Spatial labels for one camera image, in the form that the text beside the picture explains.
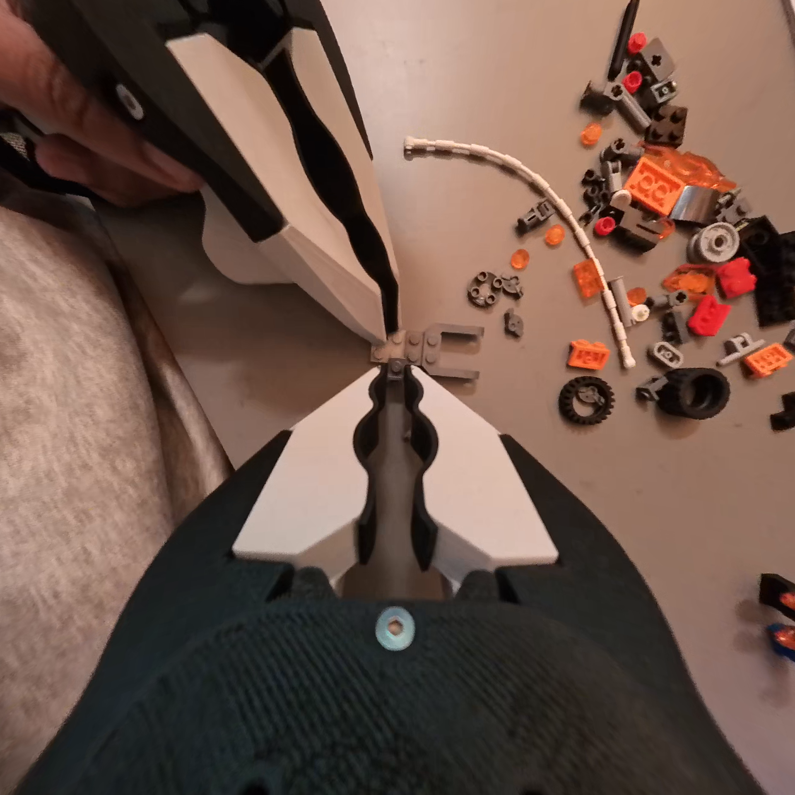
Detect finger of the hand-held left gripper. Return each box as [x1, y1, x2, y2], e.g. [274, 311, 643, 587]
[164, 34, 401, 342]
[279, 25, 403, 327]

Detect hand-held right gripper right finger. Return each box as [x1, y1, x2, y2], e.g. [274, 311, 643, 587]
[404, 366, 560, 592]

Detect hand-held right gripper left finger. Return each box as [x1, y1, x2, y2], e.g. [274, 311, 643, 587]
[231, 366, 389, 590]

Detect grey lego fork plate assembly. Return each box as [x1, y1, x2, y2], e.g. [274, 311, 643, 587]
[370, 322, 486, 383]

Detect small black lego tyre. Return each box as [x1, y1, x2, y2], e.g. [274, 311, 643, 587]
[557, 376, 616, 427]

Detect large black lego tyre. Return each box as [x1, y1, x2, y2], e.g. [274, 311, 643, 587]
[657, 367, 732, 421]

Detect light grey lego tube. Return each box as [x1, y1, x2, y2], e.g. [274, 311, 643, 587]
[607, 276, 635, 328]

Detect clear orange lego plate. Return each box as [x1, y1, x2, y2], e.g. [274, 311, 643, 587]
[571, 257, 607, 301]

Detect black lego claw pieces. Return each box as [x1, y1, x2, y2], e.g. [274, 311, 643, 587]
[580, 169, 613, 226]

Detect light grey lego liftarm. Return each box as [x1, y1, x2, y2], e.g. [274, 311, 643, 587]
[605, 81, 652, 133]

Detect clear orange lego flame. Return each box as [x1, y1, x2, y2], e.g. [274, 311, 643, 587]
[661, 263, 716, 296]
[646, 145, 738, 191]

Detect black lego axle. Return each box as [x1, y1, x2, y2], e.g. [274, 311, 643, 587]
[607, 0, 641, 82]

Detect dark brown lego brick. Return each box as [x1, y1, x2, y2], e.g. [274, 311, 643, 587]
[614, 205, 676, 253]

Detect large orange lego brick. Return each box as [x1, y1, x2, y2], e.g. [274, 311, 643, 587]
[622, 154, 691, 217]

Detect dark brown lego plate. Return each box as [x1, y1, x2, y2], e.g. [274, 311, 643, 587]
[644, 104, 689, 147]

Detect grey lego brick cross hole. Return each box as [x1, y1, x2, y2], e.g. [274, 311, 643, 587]
[642, 36, 678, 79]

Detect light grey lego wheel hub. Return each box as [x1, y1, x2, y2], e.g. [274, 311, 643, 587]
[687, 222, 740, 265]

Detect silver curved lego piece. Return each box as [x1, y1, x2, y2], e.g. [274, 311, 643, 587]
[670, 184, 725, 225]

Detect black lego plate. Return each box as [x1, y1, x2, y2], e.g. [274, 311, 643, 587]
[735, 214, 795, 328]

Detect person's left hand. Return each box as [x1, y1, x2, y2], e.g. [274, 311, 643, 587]
[0, 0, 205, 207]

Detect white ribbed lego hose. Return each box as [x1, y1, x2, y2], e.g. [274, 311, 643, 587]
[403, 136, 638, 371]

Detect orange lego bracket brick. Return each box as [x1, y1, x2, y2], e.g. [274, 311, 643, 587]
[566, 339, 612, 372]
[742, 342, 795, 380]

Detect light grey lego handle piece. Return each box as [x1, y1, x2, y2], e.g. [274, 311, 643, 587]
[715, 333, 766, 368]

